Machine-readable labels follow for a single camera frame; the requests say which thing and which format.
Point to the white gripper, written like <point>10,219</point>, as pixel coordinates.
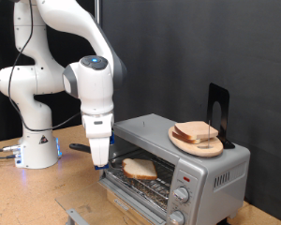
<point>98,131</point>

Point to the spatula with blue grip block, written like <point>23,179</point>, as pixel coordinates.
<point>79,147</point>

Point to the thick white bread slice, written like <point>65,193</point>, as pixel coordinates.
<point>140,168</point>

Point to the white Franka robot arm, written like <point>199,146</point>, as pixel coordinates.
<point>31,81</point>

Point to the aluminium foil oven liner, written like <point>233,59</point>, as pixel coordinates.
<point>137,190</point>

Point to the red oven indicator light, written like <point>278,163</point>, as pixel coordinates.
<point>186,179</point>

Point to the silver oven knob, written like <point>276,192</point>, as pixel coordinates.
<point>177,217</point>
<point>181,194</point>

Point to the silver toaster oven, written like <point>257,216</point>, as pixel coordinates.
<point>206,175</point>

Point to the thin white bread slice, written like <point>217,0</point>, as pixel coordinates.
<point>184,139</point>
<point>196,129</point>

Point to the round wooden board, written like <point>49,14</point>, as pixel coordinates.
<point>199,149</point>

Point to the thin metal pin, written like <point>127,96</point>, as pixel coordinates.
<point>209,134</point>

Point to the vertical metal pole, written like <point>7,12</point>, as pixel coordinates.
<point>97,9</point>

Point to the black metal bookend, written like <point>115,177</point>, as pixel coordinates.
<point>223,100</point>

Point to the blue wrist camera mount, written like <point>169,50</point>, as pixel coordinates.
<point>112,138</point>

